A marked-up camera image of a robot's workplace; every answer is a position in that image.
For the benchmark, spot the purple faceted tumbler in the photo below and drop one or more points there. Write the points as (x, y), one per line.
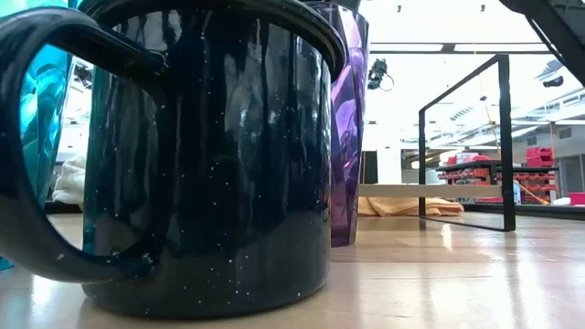
(347, 137)

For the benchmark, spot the large black speckled mug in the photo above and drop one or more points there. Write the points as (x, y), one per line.
(205, 160)

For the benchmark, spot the blue faceted tumbler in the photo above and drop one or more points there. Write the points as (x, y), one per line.
(43, 114)

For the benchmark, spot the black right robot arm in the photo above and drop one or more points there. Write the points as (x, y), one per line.
(562, 27)

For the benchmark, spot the orange towel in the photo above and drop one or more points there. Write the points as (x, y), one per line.
(397, 206)

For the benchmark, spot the hanging green device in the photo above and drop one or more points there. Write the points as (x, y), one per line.
(377, 73)

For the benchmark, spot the white towel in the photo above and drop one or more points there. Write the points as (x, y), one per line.
(71, 183)

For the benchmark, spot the light blue bottle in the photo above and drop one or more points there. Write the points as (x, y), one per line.
(516, 193)

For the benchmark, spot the red parts bin rack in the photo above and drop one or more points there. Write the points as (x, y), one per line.
(539, 156)

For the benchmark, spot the red plastic bin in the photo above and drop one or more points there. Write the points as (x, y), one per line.
(577, 198)

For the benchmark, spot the wooden shelf black metal frame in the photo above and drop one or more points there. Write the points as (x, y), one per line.
(411, 190)

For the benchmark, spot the black ceiling camera rig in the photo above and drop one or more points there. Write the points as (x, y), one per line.
(82, 75)

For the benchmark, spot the black table frame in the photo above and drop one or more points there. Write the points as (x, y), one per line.
(539, 211)

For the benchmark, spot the black ceiling camera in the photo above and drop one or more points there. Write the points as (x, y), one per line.
(554, 82)

